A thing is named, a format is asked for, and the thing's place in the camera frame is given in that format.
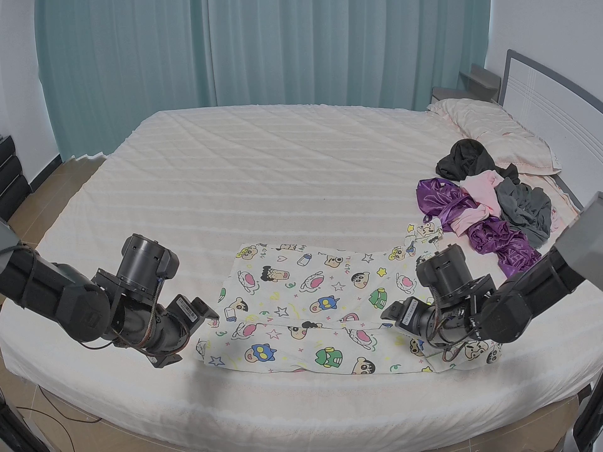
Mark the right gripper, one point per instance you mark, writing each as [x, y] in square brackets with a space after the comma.
[419, 336]

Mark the white printed pyjama top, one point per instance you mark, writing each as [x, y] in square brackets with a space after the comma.
[306, 299]

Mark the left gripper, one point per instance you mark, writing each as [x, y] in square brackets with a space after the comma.
[169, 339]

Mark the black garment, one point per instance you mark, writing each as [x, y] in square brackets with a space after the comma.
[464, 158]

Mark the bed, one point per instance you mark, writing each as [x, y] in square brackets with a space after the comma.
[282, 181]

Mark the grey bedside table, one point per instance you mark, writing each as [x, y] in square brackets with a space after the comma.
[480, 79]

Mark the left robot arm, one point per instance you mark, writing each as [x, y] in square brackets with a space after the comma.
[56, 299]

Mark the pale pink pillow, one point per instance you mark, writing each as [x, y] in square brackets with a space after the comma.
[494, 130]

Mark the dark grey garment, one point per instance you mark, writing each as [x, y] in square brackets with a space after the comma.
[523, 210]

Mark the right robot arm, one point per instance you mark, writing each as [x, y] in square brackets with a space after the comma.
[518, 299]

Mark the pink garment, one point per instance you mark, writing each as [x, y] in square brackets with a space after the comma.
[480, 191]

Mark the blue-green curtain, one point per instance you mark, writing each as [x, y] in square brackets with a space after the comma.
[282, 40]

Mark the purple satin garment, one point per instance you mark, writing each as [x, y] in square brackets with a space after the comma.
[499, 243]

